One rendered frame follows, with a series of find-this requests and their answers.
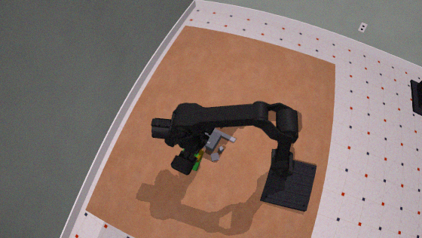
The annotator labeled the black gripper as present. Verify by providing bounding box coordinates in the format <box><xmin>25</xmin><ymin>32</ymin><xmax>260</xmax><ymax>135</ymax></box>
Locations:
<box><xmin>171</xmin><ymin>128</ymin><xmax>215</xmax><ymax>175</ymax></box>

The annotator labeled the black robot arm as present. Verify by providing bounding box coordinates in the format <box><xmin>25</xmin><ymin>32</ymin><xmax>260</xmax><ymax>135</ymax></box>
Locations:
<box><xmin>151</xmin><ymin>101</ymin><xmax>298</xmax><ymax>180</ymax></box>

